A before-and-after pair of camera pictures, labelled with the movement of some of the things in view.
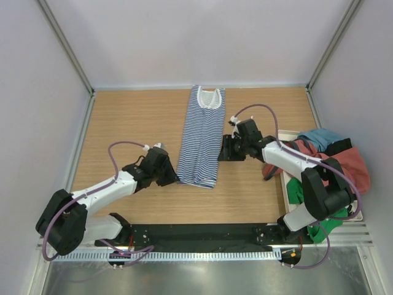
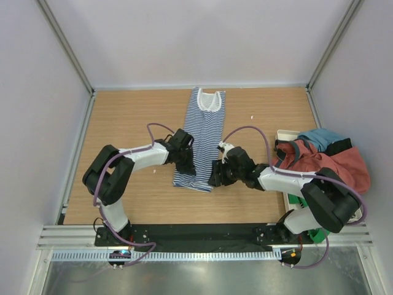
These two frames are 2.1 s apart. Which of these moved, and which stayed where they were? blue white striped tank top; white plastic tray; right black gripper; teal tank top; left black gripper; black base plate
Moved: right black gripper; left black gripper
Stayed: white plastic tray; teal tank top; blue white striped tank top; black base plate
